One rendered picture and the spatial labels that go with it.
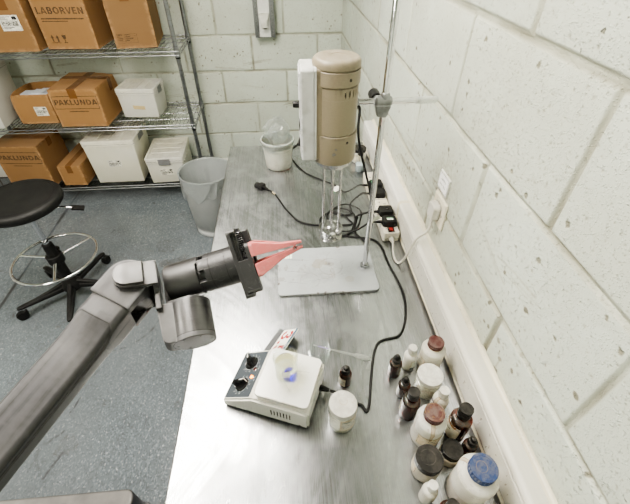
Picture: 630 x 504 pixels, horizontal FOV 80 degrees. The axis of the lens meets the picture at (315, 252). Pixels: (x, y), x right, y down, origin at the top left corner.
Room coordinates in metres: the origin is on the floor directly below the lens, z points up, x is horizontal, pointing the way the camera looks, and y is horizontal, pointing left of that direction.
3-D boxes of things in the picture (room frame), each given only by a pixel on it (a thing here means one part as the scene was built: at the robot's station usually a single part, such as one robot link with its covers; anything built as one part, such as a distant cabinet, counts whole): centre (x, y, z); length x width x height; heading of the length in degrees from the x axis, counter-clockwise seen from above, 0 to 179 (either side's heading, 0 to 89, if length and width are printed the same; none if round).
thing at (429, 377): (0.44, -0.26, 0.78); 0.06 x 0.06 x 0.07
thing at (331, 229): (0.83, -0.04, 1.02); 0.07 x 0.07 x 0.25
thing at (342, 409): (0.36, -0.06, 0.79); 0.06 x 0.06 x 0.08
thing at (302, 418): (0.43, 0.08, 0.79); 0.22 x 0.13 x 0.08; 74
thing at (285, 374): (0.43, 0.06, 0.87); 0.06 x 0.05 x 0.08; 31
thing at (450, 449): (0.29, -0.27, 0.77); 0.04 x 0.04 x 0.04
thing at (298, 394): (0.42, 0.06, 0.83); 0.12 x 0.12 x 0.01; 74
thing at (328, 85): (0.83, -0.02, 1.25); 0.15 x 0.11 x 0.24; 95
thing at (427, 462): (0.27, -0.22, 0.78); 0.05 x 0.05 x 0.06
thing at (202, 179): (2.02, 0.66, 0.22); 0.33 x 0.33 x 0.41
